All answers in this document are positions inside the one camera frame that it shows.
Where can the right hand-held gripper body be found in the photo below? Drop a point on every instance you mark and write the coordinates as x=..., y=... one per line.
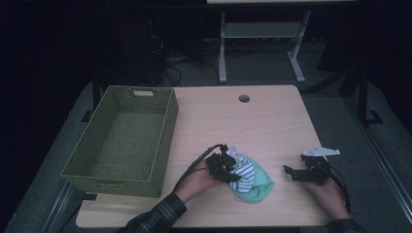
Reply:
x=315, y=170

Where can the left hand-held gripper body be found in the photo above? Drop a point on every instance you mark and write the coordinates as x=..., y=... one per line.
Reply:
x=218, y=166

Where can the mint green baby bib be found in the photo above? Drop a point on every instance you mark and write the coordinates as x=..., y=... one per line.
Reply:
x=256, y=184

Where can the green woven basket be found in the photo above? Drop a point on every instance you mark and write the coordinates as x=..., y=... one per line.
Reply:
x=103, y=174

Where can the person's left hand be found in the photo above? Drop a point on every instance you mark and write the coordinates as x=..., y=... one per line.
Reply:
x=197, y=183

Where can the person's right hand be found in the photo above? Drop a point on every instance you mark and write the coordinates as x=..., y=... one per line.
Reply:
x=330, y=197

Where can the black metal stand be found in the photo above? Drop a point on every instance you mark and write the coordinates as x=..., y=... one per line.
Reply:
x=364, y=97
x=94, y=97

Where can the black tape piece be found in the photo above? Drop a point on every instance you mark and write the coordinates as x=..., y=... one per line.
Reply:
x=90, y=197

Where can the dark cabinet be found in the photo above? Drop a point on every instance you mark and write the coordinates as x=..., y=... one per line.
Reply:
x=129, y=48

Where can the aluminium floor rail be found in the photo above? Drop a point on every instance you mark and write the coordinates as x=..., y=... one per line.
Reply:
x=60, y=207
x=385, y=161

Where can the white metal table frame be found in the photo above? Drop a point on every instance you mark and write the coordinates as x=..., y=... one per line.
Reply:
x=259, y=30

